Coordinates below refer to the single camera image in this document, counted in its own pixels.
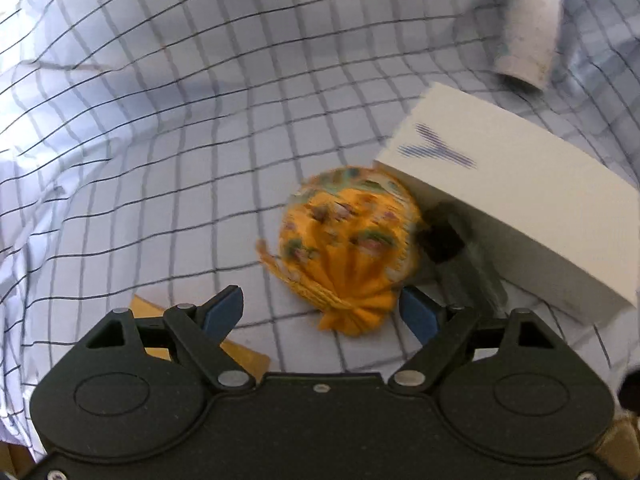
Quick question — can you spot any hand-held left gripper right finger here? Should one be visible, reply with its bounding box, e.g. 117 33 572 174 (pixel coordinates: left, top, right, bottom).
389 285 559 391

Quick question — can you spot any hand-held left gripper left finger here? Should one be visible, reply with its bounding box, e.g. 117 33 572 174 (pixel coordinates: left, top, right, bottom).
84 284 252 392

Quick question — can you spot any yellow patterned drawstring pouch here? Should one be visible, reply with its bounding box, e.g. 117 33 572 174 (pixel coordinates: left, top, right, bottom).
256 167 427 339

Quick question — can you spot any yellow square pad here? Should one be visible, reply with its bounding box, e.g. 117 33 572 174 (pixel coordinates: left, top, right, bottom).
127 294 272 382

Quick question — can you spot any small black bottle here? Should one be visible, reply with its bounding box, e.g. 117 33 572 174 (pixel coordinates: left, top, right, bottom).
422 202 510 318

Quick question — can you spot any white rectangular box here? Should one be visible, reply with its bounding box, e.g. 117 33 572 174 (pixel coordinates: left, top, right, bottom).
372 82 640 326

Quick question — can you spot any checkered white bed sheet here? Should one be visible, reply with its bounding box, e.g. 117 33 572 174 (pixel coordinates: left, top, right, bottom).
0 0 640 461

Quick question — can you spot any brown cardboard piece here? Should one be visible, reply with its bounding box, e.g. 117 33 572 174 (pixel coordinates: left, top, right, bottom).
599 412 640 480

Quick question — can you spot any white and purple cylinder bottle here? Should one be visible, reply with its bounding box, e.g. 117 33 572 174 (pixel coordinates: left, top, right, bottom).
492 0 567 93

